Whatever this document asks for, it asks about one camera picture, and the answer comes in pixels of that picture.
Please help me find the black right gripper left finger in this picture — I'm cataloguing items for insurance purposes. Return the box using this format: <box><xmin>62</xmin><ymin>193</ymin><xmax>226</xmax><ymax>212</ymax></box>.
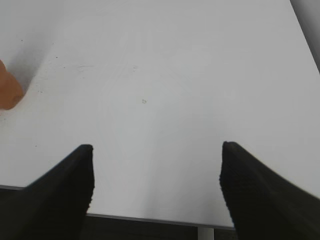
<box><xmin>0</xmin><ymin>144</ymin><xmax>95</xmax><ymax>240</ymax></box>

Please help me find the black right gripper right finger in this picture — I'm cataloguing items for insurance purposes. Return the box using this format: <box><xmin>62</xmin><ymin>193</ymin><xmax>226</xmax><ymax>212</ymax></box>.
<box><xmin>219</xmin><ymin>141</ymin><xmax>320</xmax><ymax>240</ymax></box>

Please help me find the orange soda bottle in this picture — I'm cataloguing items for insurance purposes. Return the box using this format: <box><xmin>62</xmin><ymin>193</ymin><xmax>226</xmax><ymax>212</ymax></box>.
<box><xmin>0</xmin><ymin>61</ymin><xmax>24</xmax><ymax>110</ymax></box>

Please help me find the white table leg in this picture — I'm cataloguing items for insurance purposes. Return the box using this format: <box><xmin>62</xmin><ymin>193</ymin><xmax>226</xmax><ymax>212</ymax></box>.
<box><xmin>197</xmin><ymin>227</ymin><xmax>215</xmax><ymax>240</ymax></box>

